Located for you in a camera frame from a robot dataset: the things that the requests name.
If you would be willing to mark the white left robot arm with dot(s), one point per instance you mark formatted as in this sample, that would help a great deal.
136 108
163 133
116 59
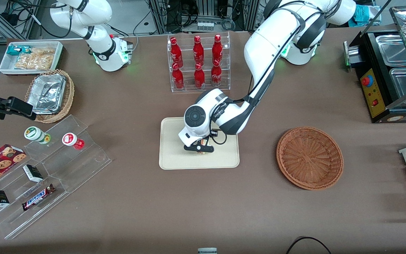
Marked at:
259 53

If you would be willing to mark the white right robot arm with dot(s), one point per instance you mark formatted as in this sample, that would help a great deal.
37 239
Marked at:
93 31

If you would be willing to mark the beige plastic tray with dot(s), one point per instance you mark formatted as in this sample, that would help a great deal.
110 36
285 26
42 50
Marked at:
174 157

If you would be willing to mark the aluminium foil tray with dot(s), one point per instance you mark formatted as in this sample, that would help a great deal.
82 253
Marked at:
46 93

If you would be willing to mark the light wicker basket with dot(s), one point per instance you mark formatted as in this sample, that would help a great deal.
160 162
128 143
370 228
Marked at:
68 95

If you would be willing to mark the round brown wicker basket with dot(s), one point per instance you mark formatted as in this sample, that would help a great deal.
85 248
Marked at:
308 158

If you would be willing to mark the green label yoghurt cup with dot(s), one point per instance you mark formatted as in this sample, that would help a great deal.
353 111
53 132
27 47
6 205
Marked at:
34 134

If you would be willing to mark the white rectangular bin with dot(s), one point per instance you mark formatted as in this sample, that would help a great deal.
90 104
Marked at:
7 67

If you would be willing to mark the clear bag of crackers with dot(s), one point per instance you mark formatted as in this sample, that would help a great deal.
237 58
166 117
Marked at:
35 60

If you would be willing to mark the red label yoghurt cup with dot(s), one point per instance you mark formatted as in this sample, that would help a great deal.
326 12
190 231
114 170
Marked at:
71 139

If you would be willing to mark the teal snack packet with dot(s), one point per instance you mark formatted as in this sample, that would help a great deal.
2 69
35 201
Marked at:
16 50

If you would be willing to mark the clear acrylic bottle rack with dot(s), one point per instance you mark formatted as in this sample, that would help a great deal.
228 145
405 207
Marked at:
189 88

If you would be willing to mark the red cola bottle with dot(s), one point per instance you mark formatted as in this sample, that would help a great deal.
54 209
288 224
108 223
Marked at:
216 76
178 77
217 50
199 77
198 51
176 53

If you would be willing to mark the clear acrylic stepped display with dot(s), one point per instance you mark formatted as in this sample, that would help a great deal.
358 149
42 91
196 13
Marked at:
79 169

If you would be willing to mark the snickers chocolate bar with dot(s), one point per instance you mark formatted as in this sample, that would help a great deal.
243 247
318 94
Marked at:
37 198

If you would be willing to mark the small grey device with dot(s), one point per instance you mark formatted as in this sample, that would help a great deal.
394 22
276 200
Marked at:
207 251

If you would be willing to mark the white power strip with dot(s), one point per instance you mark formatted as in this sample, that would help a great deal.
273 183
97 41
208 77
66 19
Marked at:
206 25

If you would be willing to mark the silver box with green light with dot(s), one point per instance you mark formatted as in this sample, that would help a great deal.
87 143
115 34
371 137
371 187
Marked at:
351 54

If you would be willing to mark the black food warmer appliance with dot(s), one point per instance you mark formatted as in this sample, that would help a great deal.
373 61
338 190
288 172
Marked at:
374 95

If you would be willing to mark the teal plastic bag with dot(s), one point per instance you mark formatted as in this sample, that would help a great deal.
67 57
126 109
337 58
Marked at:
367 16

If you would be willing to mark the aluminium frame post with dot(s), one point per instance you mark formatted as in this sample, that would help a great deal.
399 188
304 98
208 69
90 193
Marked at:
251 14
159 16

